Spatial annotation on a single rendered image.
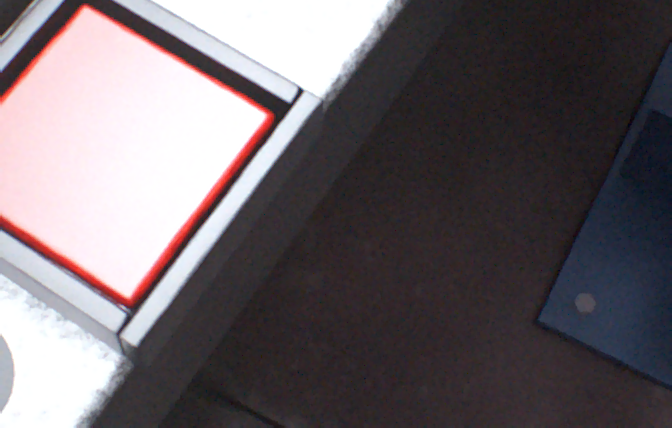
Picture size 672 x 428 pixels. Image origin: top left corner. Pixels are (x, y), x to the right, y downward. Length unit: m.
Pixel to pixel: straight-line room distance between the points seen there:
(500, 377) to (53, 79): 0.99
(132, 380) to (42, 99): 0.07
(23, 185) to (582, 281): 1.04
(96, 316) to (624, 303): 1.05
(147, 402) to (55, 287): 0.05
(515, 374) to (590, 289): 0.12
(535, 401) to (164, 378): 0.96
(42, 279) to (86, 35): 0.07
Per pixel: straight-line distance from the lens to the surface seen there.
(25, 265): 0.30
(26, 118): 0.32
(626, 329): 1.31
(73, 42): 0.33
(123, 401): 0.32
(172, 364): 0.34
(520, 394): 1.28
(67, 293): 0.30
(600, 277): 1.32
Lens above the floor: 1.21
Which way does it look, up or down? 65 degrees down
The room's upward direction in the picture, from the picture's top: 4 degrees clockwise
